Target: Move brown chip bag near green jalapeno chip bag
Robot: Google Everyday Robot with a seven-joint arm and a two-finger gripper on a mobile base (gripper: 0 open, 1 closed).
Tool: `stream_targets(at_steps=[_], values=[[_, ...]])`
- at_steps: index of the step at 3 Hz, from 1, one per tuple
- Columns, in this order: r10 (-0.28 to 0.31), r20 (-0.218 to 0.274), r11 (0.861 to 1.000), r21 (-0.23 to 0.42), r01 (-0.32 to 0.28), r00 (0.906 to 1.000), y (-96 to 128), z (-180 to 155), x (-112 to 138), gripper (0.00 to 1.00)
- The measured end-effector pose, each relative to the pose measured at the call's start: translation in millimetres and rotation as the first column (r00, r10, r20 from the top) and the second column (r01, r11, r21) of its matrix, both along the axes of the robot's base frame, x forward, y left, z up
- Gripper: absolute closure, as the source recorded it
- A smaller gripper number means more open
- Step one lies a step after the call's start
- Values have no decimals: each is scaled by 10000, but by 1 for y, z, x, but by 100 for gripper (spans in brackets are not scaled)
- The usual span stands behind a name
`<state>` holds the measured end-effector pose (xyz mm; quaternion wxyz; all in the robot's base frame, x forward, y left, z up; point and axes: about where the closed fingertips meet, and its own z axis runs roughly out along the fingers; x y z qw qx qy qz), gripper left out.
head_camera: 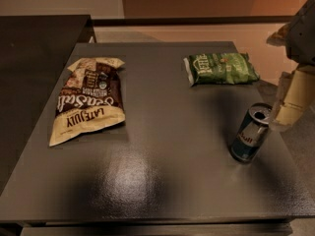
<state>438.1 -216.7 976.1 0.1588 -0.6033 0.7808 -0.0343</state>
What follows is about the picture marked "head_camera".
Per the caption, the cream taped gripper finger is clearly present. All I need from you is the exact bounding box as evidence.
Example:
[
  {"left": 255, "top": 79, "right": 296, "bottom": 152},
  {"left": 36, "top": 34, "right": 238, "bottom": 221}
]
[{"left": 270, "top": 64, "right": 315, "bottom": 132}]

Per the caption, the brown Late July chip bag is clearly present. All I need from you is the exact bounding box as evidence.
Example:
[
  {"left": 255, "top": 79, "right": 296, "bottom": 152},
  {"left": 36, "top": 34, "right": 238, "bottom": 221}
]
[{"left": 49, "top": 57, "right": 125, "bottom": 147}]

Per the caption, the green jalapeno chip bag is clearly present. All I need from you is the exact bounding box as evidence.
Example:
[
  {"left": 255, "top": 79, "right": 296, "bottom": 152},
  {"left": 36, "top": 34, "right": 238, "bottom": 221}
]
[{"left": 183, "top": 53, "right": 260, "bottom": 86}]

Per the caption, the Red Bull can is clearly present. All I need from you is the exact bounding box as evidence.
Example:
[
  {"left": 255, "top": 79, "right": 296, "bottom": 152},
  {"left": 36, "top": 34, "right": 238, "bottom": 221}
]
[{"left": 230, "top": 102, "right": 272, "bottom": 163}]

